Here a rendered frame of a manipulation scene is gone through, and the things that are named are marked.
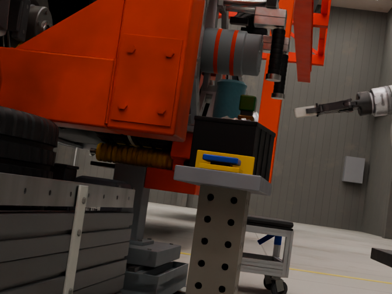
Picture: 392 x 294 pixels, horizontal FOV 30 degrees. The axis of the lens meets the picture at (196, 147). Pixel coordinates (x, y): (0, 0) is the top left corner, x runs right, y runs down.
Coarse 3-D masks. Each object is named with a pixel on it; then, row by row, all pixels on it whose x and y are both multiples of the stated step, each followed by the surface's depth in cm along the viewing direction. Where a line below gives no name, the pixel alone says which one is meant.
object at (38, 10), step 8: (32, 0) 232; (40, 0) 239; (32, 8) 229; (40, 8) 229; (48, 8) 247; (32, 16) 227; (40, 16) 229; (48, 16) 236; (32, 24) 226; (40, 24) 229; (8, 32) 219; (32, 32) 226; (8, 40) 220; (16, 40) 224; (24, 40) 228
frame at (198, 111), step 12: (204, 12) 202; (228, 12) 249; (204, 24) 205; (204, 72) 252; (204, 84) 251; (216, 84) 251; (192, 96) 207; (204, 96) 249; (192, 108) 210; (192, 120) 213; (192, 132) 218
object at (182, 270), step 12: (132, 264) 238; (168, 264) 237; (180, 264) 245; (132, 276) 197; (144, 276) 197; (156, 276) 196; (168, 276) 210; (180, 276) 232; (132, 288) 197; (144, 288) 196; (156, 288) 196; (168, 288) 212; (180, 288) 235
